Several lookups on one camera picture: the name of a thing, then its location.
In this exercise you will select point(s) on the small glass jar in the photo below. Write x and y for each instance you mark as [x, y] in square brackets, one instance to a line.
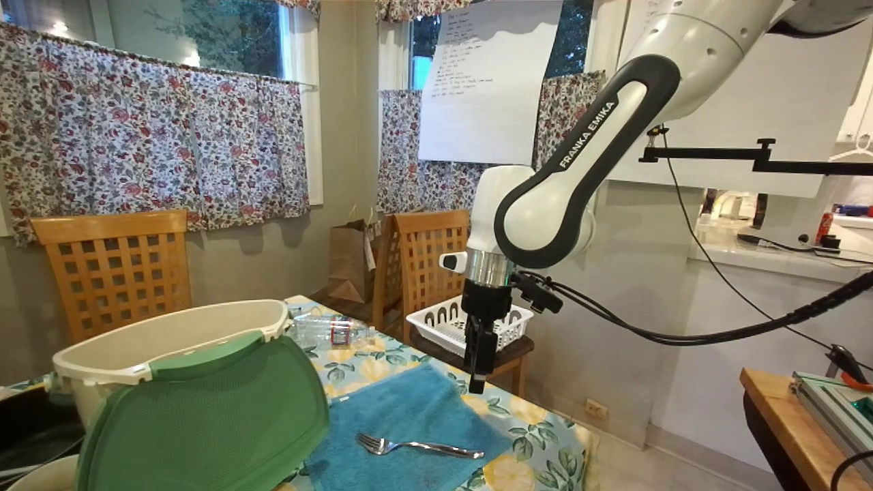
[340, 331]

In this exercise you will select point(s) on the white plastic basket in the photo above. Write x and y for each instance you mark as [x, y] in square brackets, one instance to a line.
[447, 325]

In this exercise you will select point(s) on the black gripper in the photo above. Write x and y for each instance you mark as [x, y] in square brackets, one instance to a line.
[482, 308]

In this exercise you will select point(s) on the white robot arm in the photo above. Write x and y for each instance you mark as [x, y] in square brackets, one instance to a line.
[531, 220]

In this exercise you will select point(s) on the brown paper bag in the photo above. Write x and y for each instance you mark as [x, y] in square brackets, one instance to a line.
[350, 264]

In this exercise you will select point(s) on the blue towel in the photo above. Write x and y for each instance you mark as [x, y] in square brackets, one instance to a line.
[418, 405]

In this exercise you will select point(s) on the wooden chair by window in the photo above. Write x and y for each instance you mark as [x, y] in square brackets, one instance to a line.
[118, 268]

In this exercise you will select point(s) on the white bucket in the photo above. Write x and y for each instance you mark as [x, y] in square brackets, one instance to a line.
[134, 353]

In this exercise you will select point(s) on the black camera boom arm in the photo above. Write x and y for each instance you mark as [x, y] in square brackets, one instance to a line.
[759, 160]

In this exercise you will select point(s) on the wooden chair right side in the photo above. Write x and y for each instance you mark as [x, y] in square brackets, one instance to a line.
[407, 264]

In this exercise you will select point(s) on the white paper sheet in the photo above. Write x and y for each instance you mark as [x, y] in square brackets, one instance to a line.
[490, 53]

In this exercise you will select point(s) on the lemon print tablecloth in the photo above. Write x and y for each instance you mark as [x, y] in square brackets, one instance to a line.
[546, 451]

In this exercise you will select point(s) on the floral window curtain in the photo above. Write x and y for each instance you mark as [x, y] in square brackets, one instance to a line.
[88, 133]

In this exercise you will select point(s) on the green bucket lid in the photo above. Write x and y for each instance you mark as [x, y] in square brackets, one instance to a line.
[237, 424]

